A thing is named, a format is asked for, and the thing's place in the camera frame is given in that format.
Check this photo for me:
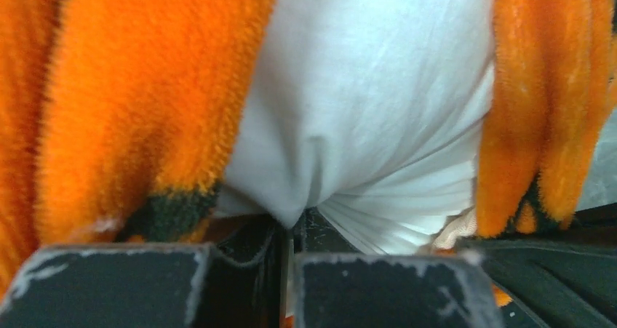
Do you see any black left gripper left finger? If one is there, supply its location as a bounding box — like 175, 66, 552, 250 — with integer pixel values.
1, 216, 287, 328

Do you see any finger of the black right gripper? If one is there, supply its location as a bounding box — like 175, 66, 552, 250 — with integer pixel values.
458, 204, 616, 328

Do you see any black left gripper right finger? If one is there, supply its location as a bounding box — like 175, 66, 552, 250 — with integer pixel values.
292, 209, 504, 328

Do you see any white pillow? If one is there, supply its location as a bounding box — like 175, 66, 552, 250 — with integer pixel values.
216, 0, 495, 255

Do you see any orange patterned pillowcase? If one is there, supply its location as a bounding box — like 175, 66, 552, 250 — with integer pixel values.
1, 0, 616, 327

